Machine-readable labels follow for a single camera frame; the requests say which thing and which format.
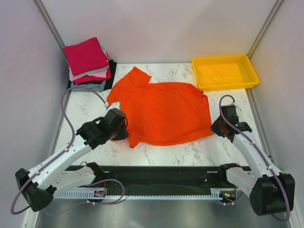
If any orange t shirt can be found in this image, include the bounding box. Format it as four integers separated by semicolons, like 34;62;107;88
107;67;213;148

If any yellow plastic tray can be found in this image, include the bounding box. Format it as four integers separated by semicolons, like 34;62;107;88
191;54;260;92

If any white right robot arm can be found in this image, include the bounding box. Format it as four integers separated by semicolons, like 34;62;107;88
210;104;295;216

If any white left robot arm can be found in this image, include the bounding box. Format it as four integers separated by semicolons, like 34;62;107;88
15;106;128;212

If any black folded t shirt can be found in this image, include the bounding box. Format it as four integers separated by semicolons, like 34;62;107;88
70;60;117;91

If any grey-blue folded t shirt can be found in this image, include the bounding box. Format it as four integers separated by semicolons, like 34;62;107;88
71;81;106;92

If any pink folded t shirt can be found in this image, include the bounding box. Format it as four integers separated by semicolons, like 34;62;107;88
69;68;107;81

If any crimson folded t shirt lower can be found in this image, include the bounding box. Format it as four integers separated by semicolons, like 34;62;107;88
73;68;111;85

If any crimson folded t shirt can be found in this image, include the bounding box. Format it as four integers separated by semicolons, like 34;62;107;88
73;68;111;85
64;37;108;76

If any teal folded t shirt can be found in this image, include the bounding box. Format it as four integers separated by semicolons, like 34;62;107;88
69;67;108;77

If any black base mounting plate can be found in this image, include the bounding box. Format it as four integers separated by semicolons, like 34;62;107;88
66;165;245;197

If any crimson folded t shirt top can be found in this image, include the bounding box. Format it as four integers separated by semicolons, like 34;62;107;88
64;37;108;76

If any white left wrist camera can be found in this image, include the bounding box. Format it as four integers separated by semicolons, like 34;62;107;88
104;102;121;110

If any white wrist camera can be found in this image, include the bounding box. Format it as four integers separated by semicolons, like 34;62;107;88
104;102;121;110
231;104;242;111

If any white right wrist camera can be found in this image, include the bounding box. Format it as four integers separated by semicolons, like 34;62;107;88
231;104;242;111

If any white slotted cable duct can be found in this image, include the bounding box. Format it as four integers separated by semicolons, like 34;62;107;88
55;188;223;200

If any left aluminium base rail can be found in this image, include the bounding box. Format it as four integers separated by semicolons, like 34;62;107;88
21;170;86;228

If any left aluminium frame post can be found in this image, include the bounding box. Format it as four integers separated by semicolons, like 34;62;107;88
33;0;67;59

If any aluminium frame post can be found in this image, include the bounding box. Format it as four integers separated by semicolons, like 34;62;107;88
33;0;67;59
247;0;285;59

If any right aluminium frame post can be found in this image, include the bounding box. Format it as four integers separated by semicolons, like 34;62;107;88
247;0;285;59

